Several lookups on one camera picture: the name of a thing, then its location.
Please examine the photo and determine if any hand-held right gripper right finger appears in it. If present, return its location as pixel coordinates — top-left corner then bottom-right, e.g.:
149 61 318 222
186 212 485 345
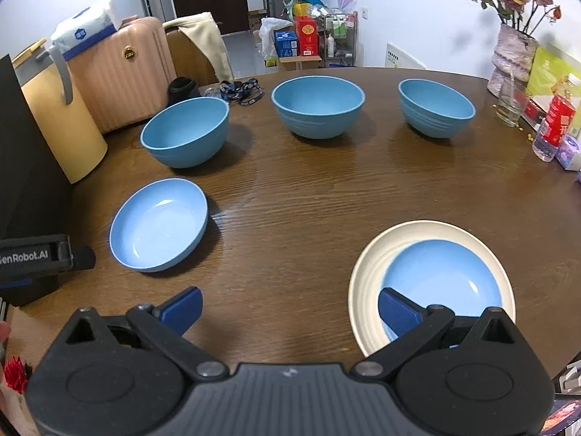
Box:
352 287 529 383

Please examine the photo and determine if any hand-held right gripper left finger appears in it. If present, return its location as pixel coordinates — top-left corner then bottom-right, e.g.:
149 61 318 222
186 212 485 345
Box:
53 287 230 383

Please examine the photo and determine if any cream round plate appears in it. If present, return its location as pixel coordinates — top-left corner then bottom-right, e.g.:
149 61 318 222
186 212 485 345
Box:
348 220 517 359

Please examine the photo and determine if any shallow light blue bowl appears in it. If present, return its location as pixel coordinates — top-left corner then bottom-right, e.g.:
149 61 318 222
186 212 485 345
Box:
109 178 208 273
380 239 503 342

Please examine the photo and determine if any deep blue bowl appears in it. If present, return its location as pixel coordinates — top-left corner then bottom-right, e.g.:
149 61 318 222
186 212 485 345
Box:
398 78 476 139
271 77 366 140
141 97 230 169

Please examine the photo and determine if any pink ribbed suitcase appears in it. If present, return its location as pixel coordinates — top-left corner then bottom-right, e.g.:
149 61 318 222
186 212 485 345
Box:
64 16 178 134

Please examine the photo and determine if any black cylinder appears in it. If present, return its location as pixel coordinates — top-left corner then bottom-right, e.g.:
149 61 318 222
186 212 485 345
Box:
168 77 200 106

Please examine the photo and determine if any wooden chair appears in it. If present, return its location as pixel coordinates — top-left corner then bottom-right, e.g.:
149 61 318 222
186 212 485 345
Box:
163 23 228 88

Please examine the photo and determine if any white blue tissue pack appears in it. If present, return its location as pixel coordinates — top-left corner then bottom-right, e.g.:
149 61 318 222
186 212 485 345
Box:
49 0 123 53

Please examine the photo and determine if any purple tissue pack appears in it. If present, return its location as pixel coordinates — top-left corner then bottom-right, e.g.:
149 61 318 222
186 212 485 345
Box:
556 135 581 171

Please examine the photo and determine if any clear drinking glass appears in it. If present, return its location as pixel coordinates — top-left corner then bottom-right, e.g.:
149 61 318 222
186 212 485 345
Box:
495 70 533 128

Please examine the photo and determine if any red black flat box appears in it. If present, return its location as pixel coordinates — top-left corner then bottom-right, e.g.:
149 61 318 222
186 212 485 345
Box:
524 97 548 124

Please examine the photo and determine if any red label water bottle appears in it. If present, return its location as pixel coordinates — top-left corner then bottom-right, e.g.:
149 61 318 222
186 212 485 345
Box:
532 75 579 163

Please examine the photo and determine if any beige cloth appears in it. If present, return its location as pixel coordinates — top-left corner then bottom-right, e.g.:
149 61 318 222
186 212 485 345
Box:
162 11 234 83

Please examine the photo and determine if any white flat panel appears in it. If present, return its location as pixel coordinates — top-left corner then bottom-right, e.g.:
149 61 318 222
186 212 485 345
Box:
386 43 427 70

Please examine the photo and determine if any cardboard box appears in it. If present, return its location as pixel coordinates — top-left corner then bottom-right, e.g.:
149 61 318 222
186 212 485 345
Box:
278 54 323 72

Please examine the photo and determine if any blue carton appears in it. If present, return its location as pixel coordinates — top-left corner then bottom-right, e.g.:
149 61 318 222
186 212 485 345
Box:
273 31 300 58

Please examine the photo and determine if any red gift box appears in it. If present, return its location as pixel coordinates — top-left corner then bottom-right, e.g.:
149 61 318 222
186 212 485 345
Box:
294 16 318 56

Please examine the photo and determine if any green snack box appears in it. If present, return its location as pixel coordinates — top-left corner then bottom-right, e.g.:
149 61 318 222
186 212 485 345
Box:
527 45 581 137

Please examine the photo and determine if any white plastic bag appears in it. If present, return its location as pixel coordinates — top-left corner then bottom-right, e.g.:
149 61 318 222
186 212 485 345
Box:
259 17 293 55

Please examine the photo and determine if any black paper bag orange strap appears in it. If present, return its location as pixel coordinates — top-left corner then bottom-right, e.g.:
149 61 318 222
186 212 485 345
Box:
0 53 74 307

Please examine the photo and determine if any yellow lidded bucket grey handle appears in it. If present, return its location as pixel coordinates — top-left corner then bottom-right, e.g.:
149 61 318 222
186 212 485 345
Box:
11 39 109 185

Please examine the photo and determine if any blue black lanyard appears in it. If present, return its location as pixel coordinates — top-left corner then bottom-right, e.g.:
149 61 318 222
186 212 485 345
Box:
219 79 264 106

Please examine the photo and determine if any wire storage rack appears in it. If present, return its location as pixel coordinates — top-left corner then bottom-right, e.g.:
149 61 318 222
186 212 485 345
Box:
318 7 359 69

